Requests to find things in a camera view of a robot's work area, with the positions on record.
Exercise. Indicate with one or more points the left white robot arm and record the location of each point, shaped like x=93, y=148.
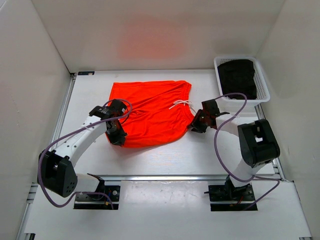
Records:
x=57, y=167

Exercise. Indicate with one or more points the black shorts in basket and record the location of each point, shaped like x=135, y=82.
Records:
x=237, y=76

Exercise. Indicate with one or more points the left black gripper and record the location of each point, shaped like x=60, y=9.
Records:
x=120, y=137

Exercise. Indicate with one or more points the front aluminium rail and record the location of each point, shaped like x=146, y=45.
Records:
x=203, y=177

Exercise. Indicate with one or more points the aluminium rail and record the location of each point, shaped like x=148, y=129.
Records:
x=203, y=177
x=276, y=164
x=64, y=107

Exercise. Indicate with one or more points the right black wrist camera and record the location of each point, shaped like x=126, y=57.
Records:
x=210, y=107

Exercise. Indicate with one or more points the right aluminium rail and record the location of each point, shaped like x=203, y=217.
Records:
x=276, y=164

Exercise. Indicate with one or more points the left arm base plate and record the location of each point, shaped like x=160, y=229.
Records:
x=107, y=197

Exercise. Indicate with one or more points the left aluminium rail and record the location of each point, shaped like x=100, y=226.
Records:
x=64, y=107

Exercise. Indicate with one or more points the orange shorts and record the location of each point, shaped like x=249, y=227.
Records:
x=160, y=112

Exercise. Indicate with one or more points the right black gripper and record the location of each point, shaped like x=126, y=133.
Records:
x=195, y=123

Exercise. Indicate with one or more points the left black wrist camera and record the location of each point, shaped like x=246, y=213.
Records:
x=118, y=107

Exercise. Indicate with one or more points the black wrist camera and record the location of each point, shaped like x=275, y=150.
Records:
x=118, y=107
x=210, y=107

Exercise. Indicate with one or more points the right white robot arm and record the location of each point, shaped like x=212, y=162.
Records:
x=258, y=146

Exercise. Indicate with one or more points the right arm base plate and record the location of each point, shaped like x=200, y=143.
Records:
x=227, y=199

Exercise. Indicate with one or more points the small dark label tag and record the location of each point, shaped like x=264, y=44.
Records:
x=86, y=73

